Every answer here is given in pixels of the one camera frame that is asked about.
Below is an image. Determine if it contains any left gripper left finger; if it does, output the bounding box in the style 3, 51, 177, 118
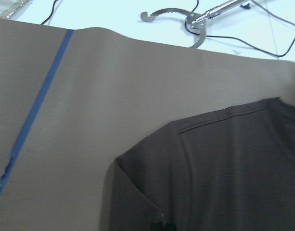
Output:
150, 222, 163, 231

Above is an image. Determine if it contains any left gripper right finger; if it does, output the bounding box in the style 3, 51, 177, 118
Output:
164, 223, 176, 231

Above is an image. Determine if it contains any dark brown t-shirt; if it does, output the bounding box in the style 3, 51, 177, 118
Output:
108, 98, 295, 231

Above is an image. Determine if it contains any metal grabber tool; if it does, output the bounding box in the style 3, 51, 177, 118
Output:
141, 0, 246, 49

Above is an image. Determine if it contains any black cable on floor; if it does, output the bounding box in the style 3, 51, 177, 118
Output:
40, 0, 295, 58

